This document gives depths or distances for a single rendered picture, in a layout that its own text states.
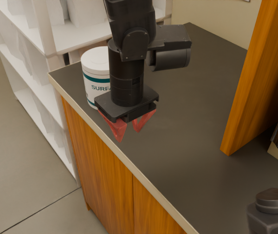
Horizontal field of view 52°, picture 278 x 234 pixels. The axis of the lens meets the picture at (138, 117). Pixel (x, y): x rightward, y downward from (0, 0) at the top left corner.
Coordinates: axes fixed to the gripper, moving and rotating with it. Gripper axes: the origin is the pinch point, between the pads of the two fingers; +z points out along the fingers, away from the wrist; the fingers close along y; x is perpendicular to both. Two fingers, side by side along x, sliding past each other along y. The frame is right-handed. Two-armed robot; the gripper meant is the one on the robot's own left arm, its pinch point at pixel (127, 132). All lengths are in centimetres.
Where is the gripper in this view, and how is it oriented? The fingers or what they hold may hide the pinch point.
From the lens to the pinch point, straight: 57.4
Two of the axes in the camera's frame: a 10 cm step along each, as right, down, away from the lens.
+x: -6.1, -5.4, 5.8
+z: -0.2, 7.4, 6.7
